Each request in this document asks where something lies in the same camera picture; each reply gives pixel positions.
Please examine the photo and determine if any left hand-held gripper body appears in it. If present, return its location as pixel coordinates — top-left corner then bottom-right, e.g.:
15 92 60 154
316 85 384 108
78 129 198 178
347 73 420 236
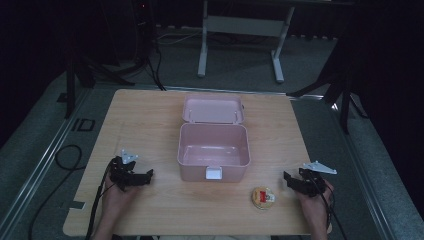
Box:
109 148 140 192

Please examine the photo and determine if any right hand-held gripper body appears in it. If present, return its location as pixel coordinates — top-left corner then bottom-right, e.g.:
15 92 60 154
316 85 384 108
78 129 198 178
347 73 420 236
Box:
298 160 338 198

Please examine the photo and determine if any round yellow snack packet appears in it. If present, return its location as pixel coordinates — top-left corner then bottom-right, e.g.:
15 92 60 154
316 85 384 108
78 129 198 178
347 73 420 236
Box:
251 186 277 211

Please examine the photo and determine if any pink plastic storage box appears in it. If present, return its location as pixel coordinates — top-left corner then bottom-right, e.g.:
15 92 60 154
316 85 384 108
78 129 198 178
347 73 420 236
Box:
176 95 251 183

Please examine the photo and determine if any person's left hand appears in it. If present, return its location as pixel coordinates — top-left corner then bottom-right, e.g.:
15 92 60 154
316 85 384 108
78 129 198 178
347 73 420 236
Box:
101 175 142 218

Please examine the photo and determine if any person's right hand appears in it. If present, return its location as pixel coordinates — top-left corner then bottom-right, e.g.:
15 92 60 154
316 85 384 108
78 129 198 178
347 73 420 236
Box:
295 179 335 228

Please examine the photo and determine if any black tripod stand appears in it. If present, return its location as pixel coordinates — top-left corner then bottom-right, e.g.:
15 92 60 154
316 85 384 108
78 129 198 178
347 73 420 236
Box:
287 39 370 136
63 19 136 120

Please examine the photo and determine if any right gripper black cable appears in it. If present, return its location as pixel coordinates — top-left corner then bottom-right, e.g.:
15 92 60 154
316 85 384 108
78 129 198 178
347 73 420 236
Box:
308 170 348 240

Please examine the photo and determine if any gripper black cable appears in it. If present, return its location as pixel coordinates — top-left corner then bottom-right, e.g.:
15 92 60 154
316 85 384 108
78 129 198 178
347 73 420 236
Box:
308 170 348 240
85 158 118 240

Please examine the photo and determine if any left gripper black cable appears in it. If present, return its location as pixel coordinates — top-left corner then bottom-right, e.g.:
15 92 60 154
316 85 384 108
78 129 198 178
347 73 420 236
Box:
85 158 118 240

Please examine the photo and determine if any black floor cable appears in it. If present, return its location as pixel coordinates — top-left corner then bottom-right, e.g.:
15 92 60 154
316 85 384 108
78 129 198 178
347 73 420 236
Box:
27 144 87 240

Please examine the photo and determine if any black cable bundle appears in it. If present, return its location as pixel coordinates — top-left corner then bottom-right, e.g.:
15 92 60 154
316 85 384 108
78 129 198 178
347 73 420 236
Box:
133 19 167 92

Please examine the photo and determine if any white metal desk frame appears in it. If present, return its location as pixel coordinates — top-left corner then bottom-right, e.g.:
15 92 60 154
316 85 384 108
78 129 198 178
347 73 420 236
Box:
197 0 296 84

